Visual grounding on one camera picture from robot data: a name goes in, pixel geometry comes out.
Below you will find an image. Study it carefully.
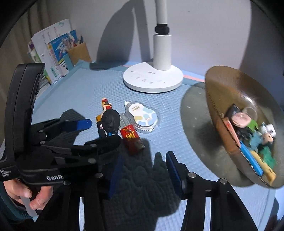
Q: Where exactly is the brown cardboard pen holder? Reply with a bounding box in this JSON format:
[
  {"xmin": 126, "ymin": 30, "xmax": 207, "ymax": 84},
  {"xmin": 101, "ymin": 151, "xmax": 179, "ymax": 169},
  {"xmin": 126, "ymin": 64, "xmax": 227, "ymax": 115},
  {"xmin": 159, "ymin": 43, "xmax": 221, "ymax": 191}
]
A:
[{"xmin": 68, "ymin": 42, "xmax": 92, "ymax": 65}]

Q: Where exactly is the clear plastic cup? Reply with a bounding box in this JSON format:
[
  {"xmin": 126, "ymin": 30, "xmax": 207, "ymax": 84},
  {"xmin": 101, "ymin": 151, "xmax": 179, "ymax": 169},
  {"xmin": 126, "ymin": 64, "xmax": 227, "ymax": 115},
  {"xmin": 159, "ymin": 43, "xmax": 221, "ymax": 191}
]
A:
[{"xmin": 242, "ymin": 106, "xmax": 258, "ymax": 121}]

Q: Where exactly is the stack of books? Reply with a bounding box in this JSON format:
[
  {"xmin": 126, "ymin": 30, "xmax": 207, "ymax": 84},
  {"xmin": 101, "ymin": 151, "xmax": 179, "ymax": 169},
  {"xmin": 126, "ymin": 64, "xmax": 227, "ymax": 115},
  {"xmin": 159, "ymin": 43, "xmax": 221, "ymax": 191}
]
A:
[{"xmin": 27, "ymin": 41, "xmax": 53, "ymax": 90}]

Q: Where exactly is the green translucent toy figure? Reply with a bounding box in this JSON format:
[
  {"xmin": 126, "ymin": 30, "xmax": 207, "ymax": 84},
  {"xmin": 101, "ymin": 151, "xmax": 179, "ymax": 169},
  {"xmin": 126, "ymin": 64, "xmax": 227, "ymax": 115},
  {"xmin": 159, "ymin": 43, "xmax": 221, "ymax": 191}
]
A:
[{"xmin": 247, "ymin": 119, "xmax": 258, "ymax": 132}]

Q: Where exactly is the person left hand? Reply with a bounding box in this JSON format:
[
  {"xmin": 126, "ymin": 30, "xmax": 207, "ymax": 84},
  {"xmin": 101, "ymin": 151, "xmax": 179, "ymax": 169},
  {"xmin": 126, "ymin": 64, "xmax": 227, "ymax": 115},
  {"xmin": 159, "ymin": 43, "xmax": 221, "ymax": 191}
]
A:
[{"xmin": 3, "ymin": 179, "xmax": 53, "ymax": 210}]

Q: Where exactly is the red lighter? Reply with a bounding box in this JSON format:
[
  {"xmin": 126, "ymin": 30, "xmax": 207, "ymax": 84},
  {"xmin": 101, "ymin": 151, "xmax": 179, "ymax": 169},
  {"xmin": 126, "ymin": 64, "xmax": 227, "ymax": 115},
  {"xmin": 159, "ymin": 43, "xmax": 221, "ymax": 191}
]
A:
[{"xmin": 120, "ymin": 125, "xmax": 145, "ymax": 155}]

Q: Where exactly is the brown transparent bowl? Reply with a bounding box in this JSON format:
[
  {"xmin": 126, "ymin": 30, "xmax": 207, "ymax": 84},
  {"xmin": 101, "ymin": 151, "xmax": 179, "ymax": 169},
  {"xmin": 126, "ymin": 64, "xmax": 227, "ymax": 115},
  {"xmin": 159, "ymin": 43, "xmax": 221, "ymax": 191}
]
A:
[{"xmin": 205, "ymin": 66, "xmax": 283, "ymax": 189}]

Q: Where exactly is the correction tape in blister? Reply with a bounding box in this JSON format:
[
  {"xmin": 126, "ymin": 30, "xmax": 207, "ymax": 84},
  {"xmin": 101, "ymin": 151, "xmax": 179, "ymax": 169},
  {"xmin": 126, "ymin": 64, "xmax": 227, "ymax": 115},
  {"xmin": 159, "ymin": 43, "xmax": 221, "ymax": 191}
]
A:
[{"xmin": 124, "ymin": 101, "xmax": 160, "ymax": 134}]

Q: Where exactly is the dark green sleeve forearm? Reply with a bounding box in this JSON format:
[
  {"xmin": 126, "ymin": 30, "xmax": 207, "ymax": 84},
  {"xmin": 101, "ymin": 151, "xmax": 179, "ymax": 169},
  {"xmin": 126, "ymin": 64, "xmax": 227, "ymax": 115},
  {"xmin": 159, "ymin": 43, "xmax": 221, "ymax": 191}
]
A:
[{"xmin": 1, "ymin": 182, "xmax": 35, "ymax": 231}]

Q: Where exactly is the round face toy head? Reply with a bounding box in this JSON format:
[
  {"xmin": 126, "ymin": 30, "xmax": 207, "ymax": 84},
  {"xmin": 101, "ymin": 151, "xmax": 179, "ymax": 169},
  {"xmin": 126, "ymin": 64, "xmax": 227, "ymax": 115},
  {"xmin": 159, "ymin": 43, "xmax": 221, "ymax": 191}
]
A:
[{"xmin": 261, "ymin": 133, "xmax": 274, "ymax": 145}]

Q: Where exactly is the yellow flat toy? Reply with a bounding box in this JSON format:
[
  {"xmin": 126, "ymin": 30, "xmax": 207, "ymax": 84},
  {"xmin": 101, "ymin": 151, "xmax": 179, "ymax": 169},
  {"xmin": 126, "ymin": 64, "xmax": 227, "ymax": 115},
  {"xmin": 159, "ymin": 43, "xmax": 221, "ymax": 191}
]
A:
[{"xmin": 250, "ymin": 150, "xmax": 276, "ymax": 186}]

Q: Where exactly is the green toy piece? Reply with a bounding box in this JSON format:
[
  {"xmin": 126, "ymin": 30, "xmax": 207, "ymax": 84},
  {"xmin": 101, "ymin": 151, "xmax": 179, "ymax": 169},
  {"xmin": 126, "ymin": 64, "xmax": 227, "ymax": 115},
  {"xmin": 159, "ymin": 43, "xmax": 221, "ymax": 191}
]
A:
[{"xmin": 258, "ymin": 146, "xmax": 276, "ymax": 169}]

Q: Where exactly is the black haired figurine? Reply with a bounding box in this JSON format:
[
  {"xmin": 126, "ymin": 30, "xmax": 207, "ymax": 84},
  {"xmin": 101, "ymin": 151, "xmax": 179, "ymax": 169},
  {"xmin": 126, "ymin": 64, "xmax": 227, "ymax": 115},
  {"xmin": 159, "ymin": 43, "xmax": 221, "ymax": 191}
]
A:
[{"xmin": 101, "ymin": 98, "xmax": 120, "ymax": 134}]

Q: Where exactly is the black bar object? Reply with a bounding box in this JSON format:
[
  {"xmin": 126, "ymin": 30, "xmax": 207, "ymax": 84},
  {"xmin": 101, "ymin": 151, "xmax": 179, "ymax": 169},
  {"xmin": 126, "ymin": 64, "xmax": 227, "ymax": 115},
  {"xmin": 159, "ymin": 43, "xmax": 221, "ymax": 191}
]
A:
[{"xmin": 225, "ymin": 104, "xmax": 241, "ymax": 119}]

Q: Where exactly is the white earbud case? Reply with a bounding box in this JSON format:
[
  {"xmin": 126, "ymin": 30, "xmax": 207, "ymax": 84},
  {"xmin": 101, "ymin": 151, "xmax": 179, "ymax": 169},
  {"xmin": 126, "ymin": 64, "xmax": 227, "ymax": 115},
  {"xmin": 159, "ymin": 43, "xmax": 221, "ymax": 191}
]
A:
[{"xmin": 265, "ymin": 124, "xmax": 277, "ymax": 138}]

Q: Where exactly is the blue cover book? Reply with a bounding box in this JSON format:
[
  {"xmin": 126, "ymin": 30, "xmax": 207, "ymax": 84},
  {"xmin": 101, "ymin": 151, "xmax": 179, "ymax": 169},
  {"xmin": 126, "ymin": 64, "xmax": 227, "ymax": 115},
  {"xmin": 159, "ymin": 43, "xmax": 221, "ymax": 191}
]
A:
[{"xmin": 48, "ymin": 30, "xmax": 78, "ymax": 76}]

